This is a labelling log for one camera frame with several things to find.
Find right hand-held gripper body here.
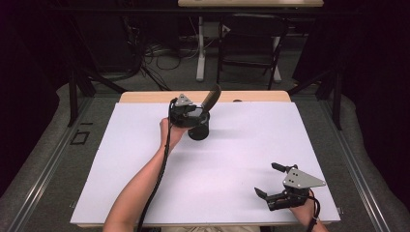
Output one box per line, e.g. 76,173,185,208
267,163,327,212

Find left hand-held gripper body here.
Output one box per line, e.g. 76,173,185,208
168,93,202,128

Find black mesh pen cup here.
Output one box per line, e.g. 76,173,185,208
188,112,211,141

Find person's left hand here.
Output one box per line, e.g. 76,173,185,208
159,116,191,152

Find person's right hand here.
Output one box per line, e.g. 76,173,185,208
288,194,317,227

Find white table cover sheet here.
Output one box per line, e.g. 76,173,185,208
70,101,341,226

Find white desk leg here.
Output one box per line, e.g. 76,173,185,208
195,15,207,82
272,35,282,81

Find person's beige clothing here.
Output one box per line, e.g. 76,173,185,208
160,225,261,232

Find black folding chair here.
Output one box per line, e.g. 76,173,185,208
216,13,289,91

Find black metal stand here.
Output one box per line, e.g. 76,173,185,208
287,69,342,131
67,69,128,128

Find light wooden desk top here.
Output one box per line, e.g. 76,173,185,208
177,0,325,8

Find dark curtain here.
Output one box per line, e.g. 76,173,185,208
0,0,71,201
322,0,410,204

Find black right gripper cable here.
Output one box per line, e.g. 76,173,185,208
306,188,322,232

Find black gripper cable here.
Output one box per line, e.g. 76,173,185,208
136,98,179,232
306,188,322,232

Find aluminium floor rail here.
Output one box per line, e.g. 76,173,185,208
317,100,392,232
6,96,95,232

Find bundle of floor cables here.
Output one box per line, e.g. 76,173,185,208
122,15,201,92

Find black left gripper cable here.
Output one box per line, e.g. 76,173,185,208
136,98,179,232

